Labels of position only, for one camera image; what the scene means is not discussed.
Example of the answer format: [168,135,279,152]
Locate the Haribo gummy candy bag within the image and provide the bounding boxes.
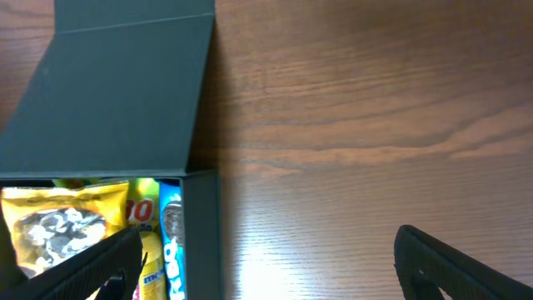
[52,177,160,234]

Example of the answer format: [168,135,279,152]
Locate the yellow Hacks candy bag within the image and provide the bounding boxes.
[1,181,129,278]

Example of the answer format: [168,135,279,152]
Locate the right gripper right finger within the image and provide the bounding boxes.
[394,225,532,300]

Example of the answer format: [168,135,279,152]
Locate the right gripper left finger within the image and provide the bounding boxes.
[1,227,144,300]

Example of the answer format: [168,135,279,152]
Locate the yellow Mentos gum jar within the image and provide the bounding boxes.
[132,231,167,300]

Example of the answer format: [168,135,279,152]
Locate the dark green lidded box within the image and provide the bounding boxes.
[1,0,223,299]

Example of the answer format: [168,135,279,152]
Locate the blue Oreo cookie pack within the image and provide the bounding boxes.
[157,179,187,300]

